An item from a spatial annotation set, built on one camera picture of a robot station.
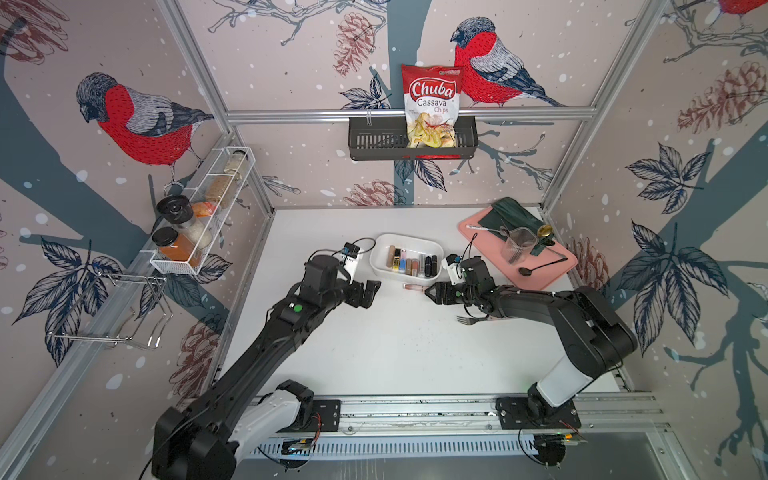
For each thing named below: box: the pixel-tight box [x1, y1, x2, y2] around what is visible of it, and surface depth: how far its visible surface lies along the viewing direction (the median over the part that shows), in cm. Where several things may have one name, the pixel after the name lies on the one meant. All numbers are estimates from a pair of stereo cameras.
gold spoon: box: [537, 224, 553, 237], surface depth 99 cm
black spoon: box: [519, 257, 568, 277], surface depth 102 cm
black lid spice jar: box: [156, 194, 212, 249], surface depth 65 cm
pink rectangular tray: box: [458, 208, 578, 291], surface depth 106 cm
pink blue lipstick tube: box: [400, 247, 407, 273], surface depth 103 cm
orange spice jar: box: [152, 226, 194, 261], surface depth 64 cm
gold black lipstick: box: [392, 248, 401, 271], surface depth 106 cm
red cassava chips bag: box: [401, 64, 463, 148], surface depth 85 cm
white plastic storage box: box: [369, 232, 444, 283], surface depth 106 cm
